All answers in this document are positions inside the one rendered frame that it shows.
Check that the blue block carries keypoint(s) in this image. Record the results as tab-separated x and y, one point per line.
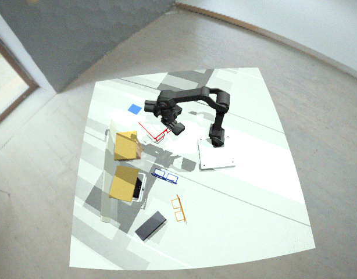
134	109

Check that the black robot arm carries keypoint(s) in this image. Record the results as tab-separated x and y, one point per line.
168	99

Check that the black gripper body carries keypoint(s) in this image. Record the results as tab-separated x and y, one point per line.
177	128

